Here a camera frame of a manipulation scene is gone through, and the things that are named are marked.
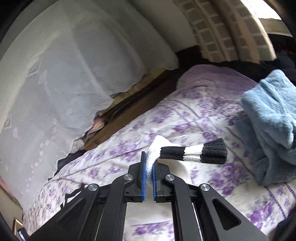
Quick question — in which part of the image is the beige checkered curtain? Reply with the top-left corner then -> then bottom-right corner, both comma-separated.
174,1 -> 276,63

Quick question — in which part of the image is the blue fleece garment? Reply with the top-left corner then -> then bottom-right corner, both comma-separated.
235,69 -> 295,186

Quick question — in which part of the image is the white knit sweater black trim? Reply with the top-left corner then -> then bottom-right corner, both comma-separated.
124,134 -> 228,241

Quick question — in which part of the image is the white lace cover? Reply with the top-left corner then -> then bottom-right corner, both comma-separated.
1,1 -> 178,210

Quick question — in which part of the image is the purple floral bed sheet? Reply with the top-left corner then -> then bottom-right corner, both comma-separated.
23,65 -> 295,237

